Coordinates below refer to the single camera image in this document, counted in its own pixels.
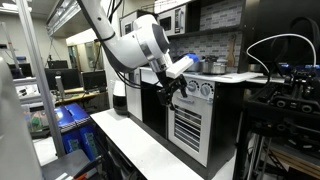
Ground silver pot with lid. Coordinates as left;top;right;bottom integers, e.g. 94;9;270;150
201;55;227;75

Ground aluminium frame post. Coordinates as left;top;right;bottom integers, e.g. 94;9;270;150
16;0;65;157

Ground white toy microwave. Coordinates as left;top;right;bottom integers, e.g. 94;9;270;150
158;5;186;36

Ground upper white fridge door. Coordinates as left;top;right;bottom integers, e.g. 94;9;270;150
120;12;137;36

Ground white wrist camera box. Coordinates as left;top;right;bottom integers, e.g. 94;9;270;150
166;54;199;79

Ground black computer monitor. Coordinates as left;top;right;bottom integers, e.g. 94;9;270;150
82;70;107;92

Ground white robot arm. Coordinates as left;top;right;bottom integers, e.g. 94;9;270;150
77;0;194;110

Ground blue storage box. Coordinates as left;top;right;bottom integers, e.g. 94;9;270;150
54;103;99;161

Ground white fridge door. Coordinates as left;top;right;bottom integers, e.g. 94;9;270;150
120;12;137;36
125;69;142;121

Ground white cable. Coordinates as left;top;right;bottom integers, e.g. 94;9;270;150
245;33;317;75

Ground wooden spatula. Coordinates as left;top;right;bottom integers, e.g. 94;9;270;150
227;34;236;67

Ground black camera rig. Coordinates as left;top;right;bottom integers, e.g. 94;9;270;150
245;65;320;157

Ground lower white fridge door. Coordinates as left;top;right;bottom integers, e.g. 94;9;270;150
125;69;142;121

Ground grey stove knob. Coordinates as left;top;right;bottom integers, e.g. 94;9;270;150
187;81;198;92
200;83;214;96

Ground white oven door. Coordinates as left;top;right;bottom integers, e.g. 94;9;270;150
168;92;212;167

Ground white black smart speaker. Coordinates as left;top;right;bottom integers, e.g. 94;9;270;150
113;80;127;115

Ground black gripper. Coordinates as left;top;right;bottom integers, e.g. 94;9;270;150
157;71;187;111

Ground toy kitchen play set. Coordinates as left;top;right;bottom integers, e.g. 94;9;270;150
128;0;260;180

